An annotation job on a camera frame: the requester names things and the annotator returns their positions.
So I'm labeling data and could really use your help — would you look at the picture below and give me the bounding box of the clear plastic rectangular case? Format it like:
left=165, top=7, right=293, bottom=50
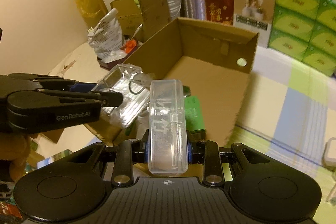
left=147, top=80, right=189, bottom=176

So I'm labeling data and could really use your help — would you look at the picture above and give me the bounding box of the green tissue pack stack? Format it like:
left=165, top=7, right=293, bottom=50
left=268, top=0, right=335, bottom=76

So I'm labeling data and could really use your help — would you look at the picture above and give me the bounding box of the green box in carton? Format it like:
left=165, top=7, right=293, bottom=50
left=185, top=96, right=206, bottom=132

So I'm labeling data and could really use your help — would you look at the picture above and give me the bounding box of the brown cardboard box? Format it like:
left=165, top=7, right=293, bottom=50
left=83, top=16, right=260, bottom=148

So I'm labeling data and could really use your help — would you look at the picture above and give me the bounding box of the clear plastic box with ring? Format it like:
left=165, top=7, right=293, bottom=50
left=93, top=64, right=152, bottom=128

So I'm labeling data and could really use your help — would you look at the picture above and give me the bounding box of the checkered tablecloth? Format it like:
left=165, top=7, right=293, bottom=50
left=228, top=47, right=335, bottom=210

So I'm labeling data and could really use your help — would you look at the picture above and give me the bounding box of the white photo product box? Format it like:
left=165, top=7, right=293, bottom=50
left=233, top=0, right=276, bottom=48

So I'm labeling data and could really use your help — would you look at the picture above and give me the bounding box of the dark red gift box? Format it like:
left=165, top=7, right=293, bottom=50
left=205, top=0, right=234, bottom=25

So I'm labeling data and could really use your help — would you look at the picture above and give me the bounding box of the silver foil bag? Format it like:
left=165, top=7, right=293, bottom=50
left=88, top=8, right=127, bottom=63

